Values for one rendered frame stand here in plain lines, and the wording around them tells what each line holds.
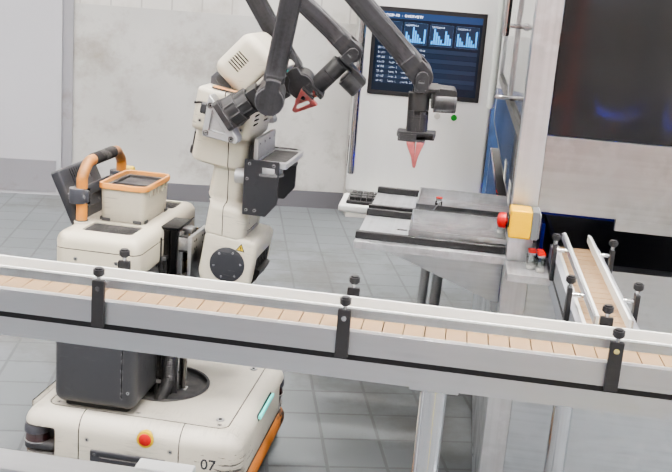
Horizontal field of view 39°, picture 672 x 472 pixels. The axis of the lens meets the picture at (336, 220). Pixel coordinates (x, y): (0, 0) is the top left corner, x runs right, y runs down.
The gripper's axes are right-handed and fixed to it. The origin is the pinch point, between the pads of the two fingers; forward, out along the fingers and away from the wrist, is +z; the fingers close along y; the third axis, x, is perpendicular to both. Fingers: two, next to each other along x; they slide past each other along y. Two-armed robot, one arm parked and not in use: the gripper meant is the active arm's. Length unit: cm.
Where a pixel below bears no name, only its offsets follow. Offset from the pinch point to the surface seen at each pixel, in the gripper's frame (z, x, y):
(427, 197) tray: 20, 54, 3
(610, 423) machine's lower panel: 63, -12, 58
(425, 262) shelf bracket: 26.5, -2.3, 5.3
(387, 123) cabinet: 1, 89, -15
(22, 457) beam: 52, -87, -71
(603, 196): 2, -12, 49
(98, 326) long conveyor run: 18, -96, -51
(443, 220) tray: 19.4, 19.7, 8.9
